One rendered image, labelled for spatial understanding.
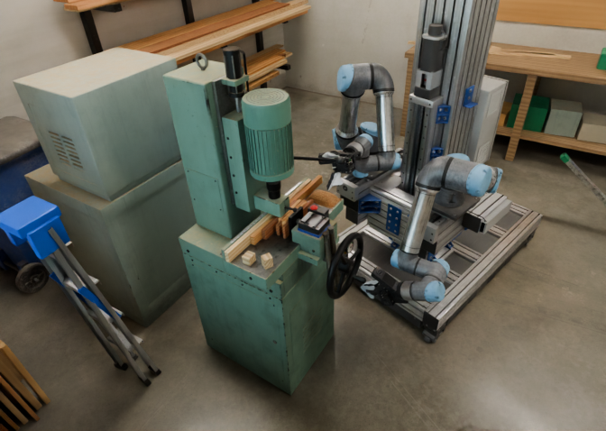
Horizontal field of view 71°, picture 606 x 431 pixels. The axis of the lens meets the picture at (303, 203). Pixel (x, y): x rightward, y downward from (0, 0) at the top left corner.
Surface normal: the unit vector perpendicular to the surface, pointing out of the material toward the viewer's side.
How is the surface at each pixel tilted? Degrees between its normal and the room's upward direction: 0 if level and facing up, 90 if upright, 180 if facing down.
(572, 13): 90
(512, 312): 0
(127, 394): 0
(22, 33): 90
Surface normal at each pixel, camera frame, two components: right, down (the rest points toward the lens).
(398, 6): -0.54, 0.51
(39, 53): 0.85, 0.28
